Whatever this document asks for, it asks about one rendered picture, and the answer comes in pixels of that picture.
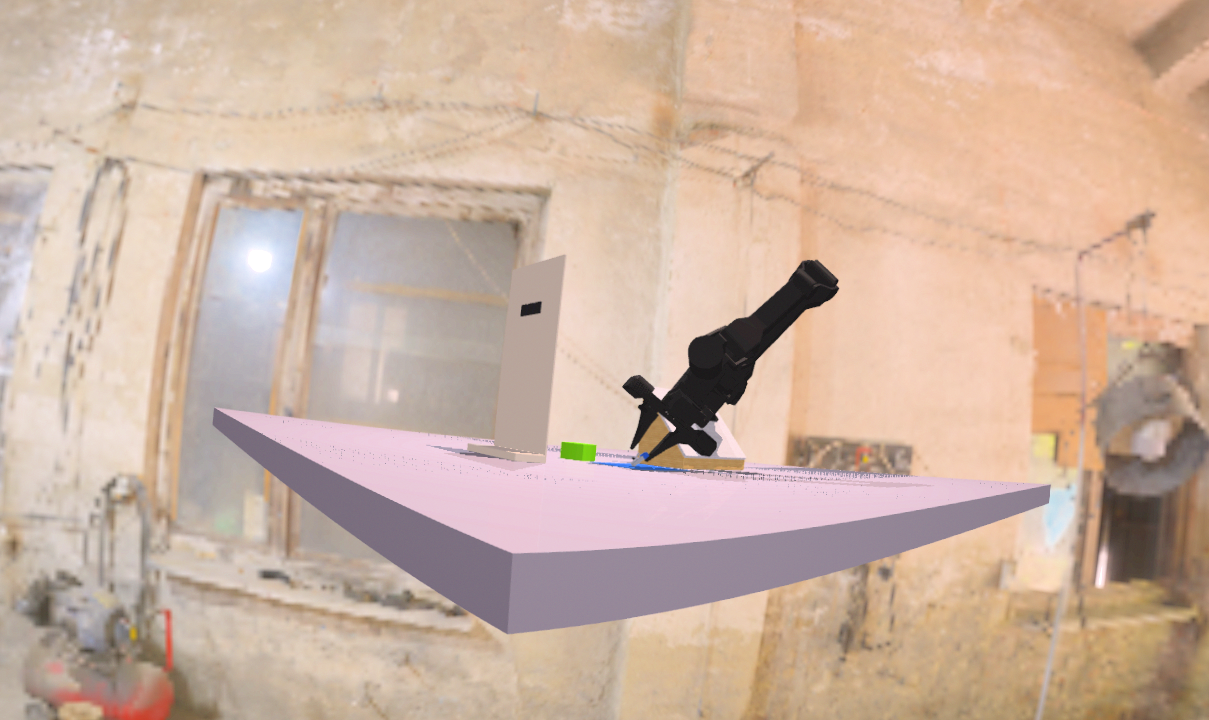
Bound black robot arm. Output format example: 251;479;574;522
661;259;839;429

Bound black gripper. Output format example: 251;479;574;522
623;374;717;461

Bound blue square marking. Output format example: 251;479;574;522
595;463;690;471

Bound green block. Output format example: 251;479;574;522
560;442;596;461

